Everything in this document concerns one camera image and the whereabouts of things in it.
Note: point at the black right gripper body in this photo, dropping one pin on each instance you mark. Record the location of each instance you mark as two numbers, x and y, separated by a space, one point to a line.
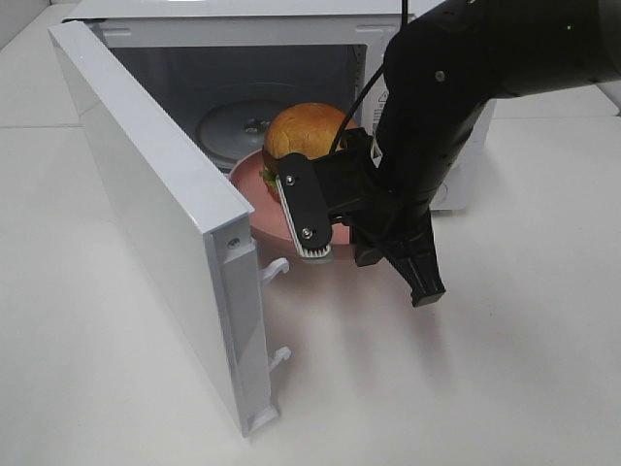
383 222

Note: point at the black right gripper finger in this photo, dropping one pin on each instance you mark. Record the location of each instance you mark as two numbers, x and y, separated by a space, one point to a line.
304 208
415 259

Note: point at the pink plate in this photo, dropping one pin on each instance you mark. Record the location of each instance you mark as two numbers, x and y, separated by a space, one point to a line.
268 225

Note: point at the round white door button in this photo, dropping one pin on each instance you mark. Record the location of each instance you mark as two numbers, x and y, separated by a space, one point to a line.
440 195

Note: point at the white microwave door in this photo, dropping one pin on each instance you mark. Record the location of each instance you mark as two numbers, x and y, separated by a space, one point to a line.
186 221

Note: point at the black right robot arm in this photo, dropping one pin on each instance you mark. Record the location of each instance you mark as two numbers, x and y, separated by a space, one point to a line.
440 71

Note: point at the glass microwave turntable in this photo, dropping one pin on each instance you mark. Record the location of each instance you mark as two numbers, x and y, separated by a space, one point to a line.
230 132

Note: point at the white warning label sticker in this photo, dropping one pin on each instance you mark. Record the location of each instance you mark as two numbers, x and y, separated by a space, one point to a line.
373 106

